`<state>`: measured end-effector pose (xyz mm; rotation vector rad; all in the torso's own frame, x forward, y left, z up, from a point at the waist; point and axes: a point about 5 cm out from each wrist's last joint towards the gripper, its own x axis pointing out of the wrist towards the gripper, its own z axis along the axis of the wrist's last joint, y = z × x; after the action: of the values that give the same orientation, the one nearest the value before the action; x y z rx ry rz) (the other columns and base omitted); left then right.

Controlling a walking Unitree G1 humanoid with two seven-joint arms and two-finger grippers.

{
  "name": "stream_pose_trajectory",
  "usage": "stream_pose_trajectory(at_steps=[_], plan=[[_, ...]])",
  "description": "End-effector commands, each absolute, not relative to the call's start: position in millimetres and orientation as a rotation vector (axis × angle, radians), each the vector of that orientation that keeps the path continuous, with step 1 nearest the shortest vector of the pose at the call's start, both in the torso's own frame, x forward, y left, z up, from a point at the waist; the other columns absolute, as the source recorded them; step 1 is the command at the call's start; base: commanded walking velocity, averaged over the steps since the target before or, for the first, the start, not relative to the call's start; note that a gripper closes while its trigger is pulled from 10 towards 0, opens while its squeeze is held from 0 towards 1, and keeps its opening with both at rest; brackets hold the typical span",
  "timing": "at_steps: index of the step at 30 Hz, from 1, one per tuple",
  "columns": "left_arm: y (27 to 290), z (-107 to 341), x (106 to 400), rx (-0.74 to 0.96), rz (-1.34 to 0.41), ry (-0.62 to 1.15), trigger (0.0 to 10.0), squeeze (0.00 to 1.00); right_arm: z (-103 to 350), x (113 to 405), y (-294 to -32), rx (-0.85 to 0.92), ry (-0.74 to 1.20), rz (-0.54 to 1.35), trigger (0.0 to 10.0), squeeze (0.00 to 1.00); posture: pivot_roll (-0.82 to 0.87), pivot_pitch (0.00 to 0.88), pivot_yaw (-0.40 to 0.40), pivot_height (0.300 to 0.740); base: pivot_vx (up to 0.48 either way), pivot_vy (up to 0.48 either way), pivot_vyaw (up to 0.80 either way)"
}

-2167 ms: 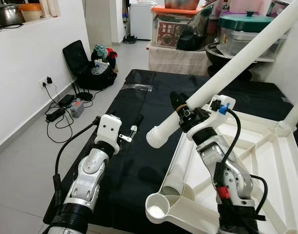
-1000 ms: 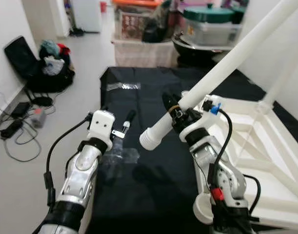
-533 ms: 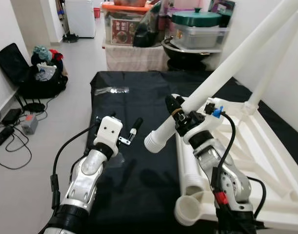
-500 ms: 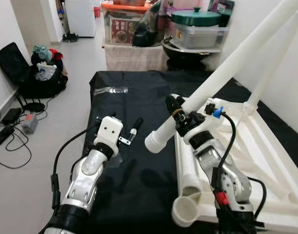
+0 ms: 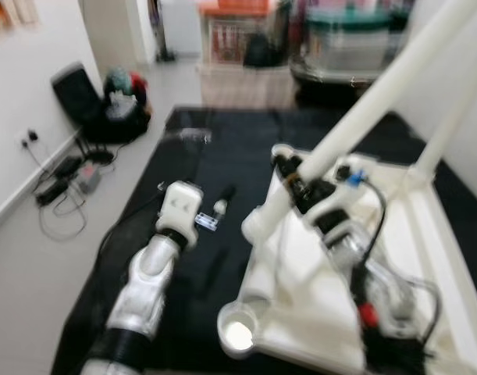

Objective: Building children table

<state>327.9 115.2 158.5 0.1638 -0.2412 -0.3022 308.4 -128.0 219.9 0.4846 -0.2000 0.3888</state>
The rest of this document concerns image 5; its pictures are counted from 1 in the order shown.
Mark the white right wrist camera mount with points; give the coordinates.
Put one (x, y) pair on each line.
(332, 205)

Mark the white plastic bag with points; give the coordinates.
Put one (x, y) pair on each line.
(121, 105)

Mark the white plastic table leg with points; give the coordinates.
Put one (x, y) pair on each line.
(377, 94)
(263, 269)
(446, 117)

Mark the clear plastic container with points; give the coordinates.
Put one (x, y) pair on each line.
(351, 51)

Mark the black power adapter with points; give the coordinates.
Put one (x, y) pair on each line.
(68, 167)

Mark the black router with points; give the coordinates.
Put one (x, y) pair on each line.
(101, 156)

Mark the black plastic sheet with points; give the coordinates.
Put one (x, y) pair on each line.
(222, 156)

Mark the grey electrical box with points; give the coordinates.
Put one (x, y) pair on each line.
(90, 180)

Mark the green lidded pot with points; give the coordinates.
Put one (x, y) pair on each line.
(351, 19)

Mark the red printed cardboard box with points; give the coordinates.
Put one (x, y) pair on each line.
(232, 41)

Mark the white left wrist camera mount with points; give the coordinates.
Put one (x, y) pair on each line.
(179, 205)

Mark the beige cloth covered table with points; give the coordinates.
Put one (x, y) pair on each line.
(246, 87)

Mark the orange plastic lid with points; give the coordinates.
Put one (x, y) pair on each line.
(234, 8)

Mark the black power strip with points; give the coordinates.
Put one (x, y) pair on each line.
(52, 194)

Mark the black wok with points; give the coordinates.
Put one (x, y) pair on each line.
(332, 78)

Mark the white plastic table top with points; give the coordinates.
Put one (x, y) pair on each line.
(316, 312)

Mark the black mop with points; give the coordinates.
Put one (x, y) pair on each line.
(164, 55)

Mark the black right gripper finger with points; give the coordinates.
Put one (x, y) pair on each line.
(288, 170)

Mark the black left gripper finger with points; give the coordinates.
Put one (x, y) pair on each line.
(225, 197)

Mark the clear plastic wrap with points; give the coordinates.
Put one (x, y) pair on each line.
(190, 135)

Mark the white wall socket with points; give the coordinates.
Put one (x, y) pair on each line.
(25, 141)

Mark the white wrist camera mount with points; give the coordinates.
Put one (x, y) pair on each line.
(332, 205)
(179, 205)

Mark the black wall plug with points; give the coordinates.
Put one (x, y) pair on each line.
(33, 135)

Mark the black suitcase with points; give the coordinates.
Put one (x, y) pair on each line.
(74, 92)

